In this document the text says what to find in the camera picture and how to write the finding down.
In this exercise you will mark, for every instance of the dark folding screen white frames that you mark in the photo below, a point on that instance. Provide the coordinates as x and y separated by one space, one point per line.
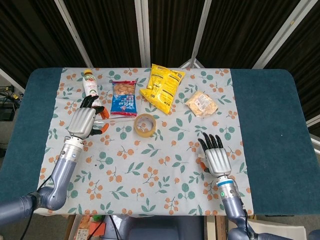
110 30

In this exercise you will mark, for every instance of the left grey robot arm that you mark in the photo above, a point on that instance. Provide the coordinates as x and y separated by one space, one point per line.
61 180

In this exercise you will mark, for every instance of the floral fruit print tablecloth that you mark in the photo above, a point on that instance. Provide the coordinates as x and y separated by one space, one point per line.
150 180

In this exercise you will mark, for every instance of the yellowish clear tape roll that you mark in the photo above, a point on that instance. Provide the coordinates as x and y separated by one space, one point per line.
138 131

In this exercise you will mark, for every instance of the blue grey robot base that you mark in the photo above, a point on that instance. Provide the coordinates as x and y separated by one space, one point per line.
155 228

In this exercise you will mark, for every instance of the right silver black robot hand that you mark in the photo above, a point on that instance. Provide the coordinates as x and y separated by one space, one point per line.
217 160

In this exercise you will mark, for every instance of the cardboard box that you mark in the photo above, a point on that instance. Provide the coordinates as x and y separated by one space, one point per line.
78 228

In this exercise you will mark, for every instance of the clear bag of beige snacks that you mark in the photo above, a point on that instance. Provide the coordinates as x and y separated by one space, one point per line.
201 103

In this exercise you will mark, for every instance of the white board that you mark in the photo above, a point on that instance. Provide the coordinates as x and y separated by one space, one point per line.
275 231

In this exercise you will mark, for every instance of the beige rectangular block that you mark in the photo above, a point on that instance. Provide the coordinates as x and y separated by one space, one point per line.
200 156

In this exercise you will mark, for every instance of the teal felt table mat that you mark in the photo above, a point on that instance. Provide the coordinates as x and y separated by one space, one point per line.
272 112

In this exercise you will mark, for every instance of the blue biscuit snack bag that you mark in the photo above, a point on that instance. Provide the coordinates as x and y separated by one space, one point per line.
124 100

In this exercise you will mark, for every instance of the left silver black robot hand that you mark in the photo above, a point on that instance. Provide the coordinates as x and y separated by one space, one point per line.
81 121

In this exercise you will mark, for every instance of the white drink bottle yellow cap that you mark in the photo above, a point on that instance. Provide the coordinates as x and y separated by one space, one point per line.
90 83

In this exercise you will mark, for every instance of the yellow snack bag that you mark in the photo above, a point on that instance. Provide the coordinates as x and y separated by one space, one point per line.
162 87

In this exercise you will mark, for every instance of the orange box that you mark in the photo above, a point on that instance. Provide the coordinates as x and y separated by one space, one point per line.
97 228

